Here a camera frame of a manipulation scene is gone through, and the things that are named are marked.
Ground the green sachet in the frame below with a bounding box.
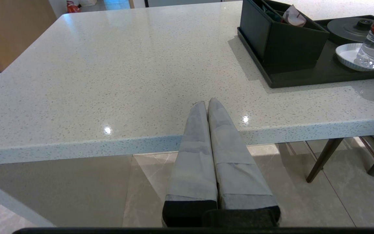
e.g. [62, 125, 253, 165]
[260, 2, 282, 22]

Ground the chrome furniture leg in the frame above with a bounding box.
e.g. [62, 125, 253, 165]
[357, 136, 374, 163]

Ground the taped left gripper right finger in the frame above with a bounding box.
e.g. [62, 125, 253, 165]
[207, 97, 281, 227]

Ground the black organizer box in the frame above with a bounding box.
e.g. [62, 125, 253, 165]
[239, 0, 330, 70]

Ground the white round coaster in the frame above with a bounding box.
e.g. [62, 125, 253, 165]
[335, 43, 374, 72]

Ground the pink white tea packet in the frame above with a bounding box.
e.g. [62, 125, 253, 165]
[282, 5, 307, 27]

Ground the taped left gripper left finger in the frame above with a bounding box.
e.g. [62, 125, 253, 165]
[162, 101, 218, 227]

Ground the red bag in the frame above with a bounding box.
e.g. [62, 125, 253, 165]
[66, 0, 81, 13]

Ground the black round kettle base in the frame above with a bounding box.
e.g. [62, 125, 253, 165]
[327, 17, 374, 45]

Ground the black serving tray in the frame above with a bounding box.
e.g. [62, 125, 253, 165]
[237, 15, 374, 89]

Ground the brown wooden door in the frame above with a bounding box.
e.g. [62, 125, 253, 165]
[0, 0, 57, 72]

